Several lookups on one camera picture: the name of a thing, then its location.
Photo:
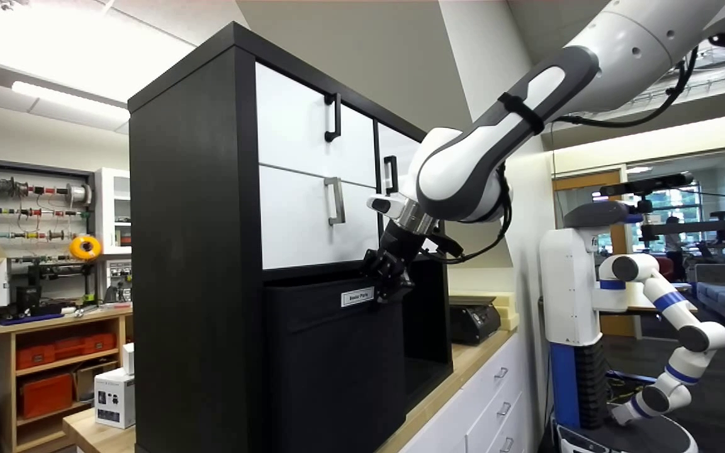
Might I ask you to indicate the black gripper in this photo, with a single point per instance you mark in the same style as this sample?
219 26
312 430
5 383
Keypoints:
394 251

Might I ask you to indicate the black fabric box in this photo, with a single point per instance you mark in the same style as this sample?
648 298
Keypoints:
329 378

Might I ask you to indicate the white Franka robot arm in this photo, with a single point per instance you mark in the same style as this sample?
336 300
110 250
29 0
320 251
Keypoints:
631 50

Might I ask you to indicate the white label on box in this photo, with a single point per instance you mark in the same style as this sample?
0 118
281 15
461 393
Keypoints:
356 298

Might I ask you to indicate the white cabinet door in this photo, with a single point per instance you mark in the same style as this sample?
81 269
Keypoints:
390 138

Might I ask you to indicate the white counter cabinet with drawers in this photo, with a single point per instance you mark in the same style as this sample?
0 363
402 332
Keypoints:
478 410

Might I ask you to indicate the black cabinet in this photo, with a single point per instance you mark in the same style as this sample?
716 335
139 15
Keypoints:
188 251

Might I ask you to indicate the black desktop device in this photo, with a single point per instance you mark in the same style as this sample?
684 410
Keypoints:
473 320

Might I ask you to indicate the white and blue mobile robot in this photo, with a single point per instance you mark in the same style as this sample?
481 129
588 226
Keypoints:
567 285

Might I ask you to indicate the white electronic device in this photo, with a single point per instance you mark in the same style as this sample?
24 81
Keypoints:
115 398

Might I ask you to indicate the yellow reel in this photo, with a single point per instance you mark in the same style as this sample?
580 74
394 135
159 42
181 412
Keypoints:
87 247

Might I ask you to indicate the long red storage bin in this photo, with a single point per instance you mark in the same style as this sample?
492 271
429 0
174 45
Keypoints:
63 351

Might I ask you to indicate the black bench machine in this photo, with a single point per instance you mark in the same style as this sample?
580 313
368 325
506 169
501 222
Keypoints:
39 289

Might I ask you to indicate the pegboard tool rack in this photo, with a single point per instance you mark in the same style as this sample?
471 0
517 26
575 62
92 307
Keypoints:
39 203

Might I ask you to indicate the small red storage bin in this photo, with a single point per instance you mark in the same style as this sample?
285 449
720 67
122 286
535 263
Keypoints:
47 395

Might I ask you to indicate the wooden workbench shelf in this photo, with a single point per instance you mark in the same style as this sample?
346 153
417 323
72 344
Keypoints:
5 367

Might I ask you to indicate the white wall shelf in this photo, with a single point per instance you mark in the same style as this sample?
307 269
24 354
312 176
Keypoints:
117 210

